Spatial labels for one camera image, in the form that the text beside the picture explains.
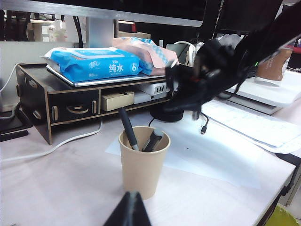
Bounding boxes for thick black pen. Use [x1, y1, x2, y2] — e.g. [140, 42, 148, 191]
[142, 128, 163, 153]

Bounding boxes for blue wet wipes pack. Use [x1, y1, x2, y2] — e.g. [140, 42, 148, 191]
[40, 46, 144, 83]

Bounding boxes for beige cardboard box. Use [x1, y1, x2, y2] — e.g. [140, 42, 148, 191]
[101, 91, 135, 112]

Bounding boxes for white rounded object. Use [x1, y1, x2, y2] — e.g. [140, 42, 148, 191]
[174, 41, 197, 66]

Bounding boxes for silver laptop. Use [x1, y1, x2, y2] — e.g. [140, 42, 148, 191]
[46, 65, 170, 87]

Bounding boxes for black flat monitor base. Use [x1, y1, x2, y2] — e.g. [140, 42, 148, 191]
[0, 109, 33, 143]

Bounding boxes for yellow object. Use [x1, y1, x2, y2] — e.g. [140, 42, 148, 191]
[264, 204, 301, 226]

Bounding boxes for white paper sheet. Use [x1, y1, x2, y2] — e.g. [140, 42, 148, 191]
[105, 115, 262, 190]

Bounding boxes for beige paper cup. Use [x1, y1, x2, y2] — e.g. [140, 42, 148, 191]
[118, 126, 171, 201]

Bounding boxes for long white cable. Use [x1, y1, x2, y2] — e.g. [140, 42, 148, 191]
[0, 119, 103, 163]

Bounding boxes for black round disc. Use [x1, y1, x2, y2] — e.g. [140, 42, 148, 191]
[150, 107, 185, 122]

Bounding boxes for large silver-chin computer monitor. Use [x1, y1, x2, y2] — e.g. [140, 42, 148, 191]
[0, 0, 209, 49]

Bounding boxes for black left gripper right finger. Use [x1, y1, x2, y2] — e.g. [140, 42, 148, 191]
[135, 192, 151, 226]

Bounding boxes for black computer monitor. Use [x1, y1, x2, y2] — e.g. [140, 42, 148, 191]
[204, 0, 285, 35]

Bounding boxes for white flat device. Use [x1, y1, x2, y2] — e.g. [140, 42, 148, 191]
[225, 69, 301, 116]

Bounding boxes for black cable with connector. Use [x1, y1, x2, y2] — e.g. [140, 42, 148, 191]
[199, 112, 210, 135]

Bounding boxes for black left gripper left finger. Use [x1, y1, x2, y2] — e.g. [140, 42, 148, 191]
[103, 191, 136, 226]

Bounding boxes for silver metal stand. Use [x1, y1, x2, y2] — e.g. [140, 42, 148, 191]
[168, 44, 189, 65]

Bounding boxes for flat white box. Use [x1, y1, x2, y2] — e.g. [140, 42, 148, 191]
[133, 90, 170, 105]

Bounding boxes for black monitor cable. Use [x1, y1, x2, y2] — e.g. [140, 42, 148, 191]
[72, 15, 86, 48]

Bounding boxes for pink tissue pack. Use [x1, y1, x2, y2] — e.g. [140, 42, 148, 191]
[112, 36, 179, 76]

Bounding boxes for white plastic bag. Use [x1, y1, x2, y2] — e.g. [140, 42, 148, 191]
[48, 20, 67, 42]

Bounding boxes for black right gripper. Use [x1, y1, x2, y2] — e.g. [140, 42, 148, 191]
[163, 39, 238, 113]

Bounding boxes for black wooden desk organizer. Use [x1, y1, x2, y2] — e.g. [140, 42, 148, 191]
[15, 63, 174, 145]

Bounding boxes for white multiport USB charger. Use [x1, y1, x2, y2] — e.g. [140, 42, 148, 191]
[138, 82, 171, 95]

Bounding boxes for printed paper sheets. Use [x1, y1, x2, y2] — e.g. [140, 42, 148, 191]
[201, 98, 301, 155]

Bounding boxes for thin dark grey pen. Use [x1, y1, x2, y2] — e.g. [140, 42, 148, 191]
[118, 107, 140, 151]

